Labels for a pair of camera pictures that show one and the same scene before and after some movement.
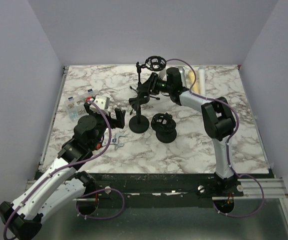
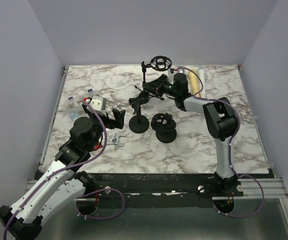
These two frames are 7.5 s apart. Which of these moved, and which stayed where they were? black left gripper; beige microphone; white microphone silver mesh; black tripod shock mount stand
Moved: black tripod shock mount stand
Stayed: black left gripper; beige microphone; white microphone silver mesh
